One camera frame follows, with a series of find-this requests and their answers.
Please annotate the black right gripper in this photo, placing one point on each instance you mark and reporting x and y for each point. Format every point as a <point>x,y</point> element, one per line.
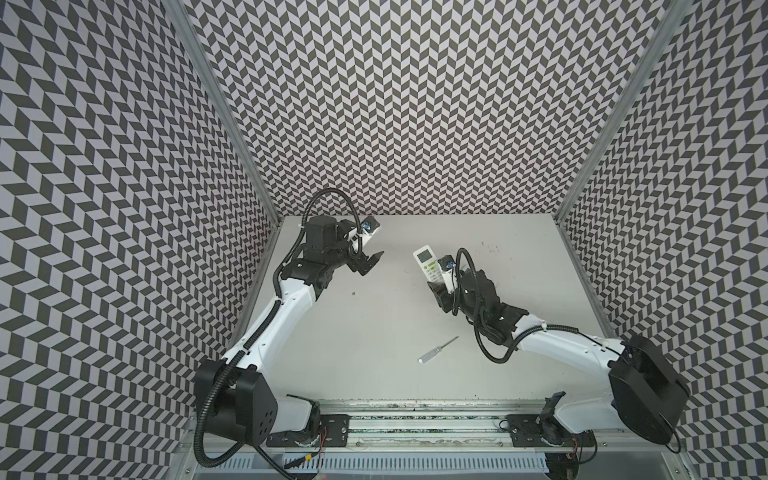
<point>452,289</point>

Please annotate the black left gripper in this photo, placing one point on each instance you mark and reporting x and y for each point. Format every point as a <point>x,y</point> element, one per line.
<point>357,262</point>

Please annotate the white remote with display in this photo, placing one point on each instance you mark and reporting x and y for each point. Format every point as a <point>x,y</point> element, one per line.
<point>428,264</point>

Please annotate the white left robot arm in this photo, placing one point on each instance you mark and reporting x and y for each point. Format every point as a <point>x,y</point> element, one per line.
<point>233,398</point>

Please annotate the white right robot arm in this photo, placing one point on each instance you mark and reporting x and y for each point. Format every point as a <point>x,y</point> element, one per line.
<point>638,387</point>

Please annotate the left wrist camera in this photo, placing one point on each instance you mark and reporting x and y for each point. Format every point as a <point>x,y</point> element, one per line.
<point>370,225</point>

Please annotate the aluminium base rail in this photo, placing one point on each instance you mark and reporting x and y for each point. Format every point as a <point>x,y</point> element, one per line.
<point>431,439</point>

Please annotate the aluminium left corner post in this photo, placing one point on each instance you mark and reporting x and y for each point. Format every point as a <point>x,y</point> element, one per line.
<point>184,31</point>

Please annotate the aluminium corner post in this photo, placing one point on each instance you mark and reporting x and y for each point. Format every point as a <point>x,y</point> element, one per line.
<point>673,18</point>
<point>184,31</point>

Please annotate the aluminium right corner post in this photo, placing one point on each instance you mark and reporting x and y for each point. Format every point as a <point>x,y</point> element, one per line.
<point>673,18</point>

